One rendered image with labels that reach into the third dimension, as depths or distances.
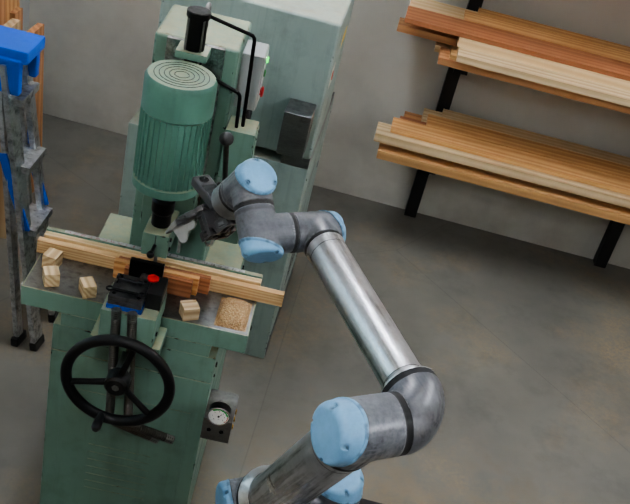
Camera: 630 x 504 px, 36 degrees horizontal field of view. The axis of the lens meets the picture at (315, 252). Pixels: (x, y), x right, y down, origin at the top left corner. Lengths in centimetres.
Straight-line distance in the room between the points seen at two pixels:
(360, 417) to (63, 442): 142
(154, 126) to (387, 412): 100
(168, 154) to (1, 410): 146
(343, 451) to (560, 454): 233
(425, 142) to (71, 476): 223
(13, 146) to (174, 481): 121
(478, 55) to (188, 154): 203
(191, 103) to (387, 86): 256
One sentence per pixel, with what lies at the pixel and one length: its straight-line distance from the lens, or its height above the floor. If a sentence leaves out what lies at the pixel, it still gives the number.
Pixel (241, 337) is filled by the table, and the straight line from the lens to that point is 258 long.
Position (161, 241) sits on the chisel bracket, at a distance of 259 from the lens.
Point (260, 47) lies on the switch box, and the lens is 271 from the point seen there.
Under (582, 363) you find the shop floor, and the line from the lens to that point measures 448.
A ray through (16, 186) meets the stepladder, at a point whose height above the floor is 69.
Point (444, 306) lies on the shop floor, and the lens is 449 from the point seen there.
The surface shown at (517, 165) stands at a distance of 448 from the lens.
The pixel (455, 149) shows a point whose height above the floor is 61.
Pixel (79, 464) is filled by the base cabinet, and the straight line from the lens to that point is 302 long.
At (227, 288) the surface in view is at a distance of 268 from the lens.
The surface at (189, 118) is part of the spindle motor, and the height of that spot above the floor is 143.
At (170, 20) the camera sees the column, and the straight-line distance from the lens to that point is 267.
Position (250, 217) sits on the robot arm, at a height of 139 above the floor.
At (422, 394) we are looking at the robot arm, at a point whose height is 138.
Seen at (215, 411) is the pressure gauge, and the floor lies 68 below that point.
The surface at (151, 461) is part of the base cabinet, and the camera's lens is 294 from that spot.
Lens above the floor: 252
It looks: 33 degrees down
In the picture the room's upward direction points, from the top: 14 degrees clockwise
